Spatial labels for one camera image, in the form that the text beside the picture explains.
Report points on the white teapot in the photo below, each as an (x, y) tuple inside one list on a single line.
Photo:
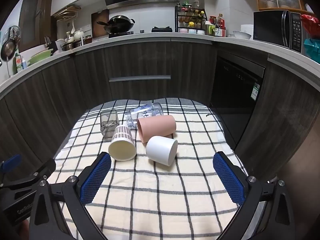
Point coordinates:
[(78, 34)]

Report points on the green mug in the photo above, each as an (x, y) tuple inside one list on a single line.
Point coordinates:
[(209, 30)]

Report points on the patterned paper cup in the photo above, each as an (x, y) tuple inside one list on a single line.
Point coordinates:
[(122, 150)]

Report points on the dark sauce bottle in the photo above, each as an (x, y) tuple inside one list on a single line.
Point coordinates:
[(220, 26)]

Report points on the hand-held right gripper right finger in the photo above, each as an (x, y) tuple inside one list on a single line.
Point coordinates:
[(228, 177)]

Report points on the grey transparent square cup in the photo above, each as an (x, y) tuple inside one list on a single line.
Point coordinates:
[(108, 128)]

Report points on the brown wooden door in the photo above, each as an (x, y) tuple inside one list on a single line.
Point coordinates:
[(35, 17)]

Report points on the black gas hob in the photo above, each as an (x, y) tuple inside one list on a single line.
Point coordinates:
[(122, 33)]

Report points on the wooden cutting board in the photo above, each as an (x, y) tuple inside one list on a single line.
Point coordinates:
[(98, 22)]

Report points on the stainless steel pot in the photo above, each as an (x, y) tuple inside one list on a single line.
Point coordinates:
[(71, 46)]

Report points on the clear plastic cup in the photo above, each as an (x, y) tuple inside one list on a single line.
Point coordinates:
[(140, 113)]

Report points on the black microwave oven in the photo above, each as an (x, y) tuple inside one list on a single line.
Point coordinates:
[(272, 28)]

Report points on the knife block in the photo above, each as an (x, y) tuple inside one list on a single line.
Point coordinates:
[(48, 43)]

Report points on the green basin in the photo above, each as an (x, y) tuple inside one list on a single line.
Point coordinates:
[(40, 57)]

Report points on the dark wood drawer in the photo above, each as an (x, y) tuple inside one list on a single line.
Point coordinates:
[(140, 60)]

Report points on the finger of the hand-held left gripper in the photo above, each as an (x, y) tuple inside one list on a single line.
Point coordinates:
[(37, 171), (12, 161)]

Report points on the white cup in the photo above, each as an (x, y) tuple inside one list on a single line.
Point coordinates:
[(161, 150)]

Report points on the black built-in dishwasher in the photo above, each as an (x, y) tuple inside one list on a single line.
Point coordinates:
[(237, 95)]

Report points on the red plastic bag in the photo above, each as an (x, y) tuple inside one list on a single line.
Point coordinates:
[(310, 23)]

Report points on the hanging frying pan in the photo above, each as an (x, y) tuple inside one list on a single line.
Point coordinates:
[(7, 50)]

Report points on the black spice rack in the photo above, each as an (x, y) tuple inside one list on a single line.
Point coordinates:
[(190, 17)]

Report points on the green dish soap bottle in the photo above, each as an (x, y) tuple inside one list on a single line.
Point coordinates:
[(19, 63)]

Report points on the black wok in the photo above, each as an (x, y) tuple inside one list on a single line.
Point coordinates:
[(120, 23)]

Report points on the teal bag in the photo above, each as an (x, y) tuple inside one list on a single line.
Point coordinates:
[(312, 50)]

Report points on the pink cup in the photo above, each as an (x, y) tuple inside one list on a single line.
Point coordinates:
[(157, 127)]

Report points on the white bowl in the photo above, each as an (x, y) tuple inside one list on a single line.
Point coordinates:
[(242, 35)]

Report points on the red lid jar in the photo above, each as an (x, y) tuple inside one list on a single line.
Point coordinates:
[(212, 20)]

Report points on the checked cream cloth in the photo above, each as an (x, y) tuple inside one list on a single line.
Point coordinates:
[(150, 192)]

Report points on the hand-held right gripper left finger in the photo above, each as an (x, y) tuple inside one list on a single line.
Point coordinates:
[(96, 177)]

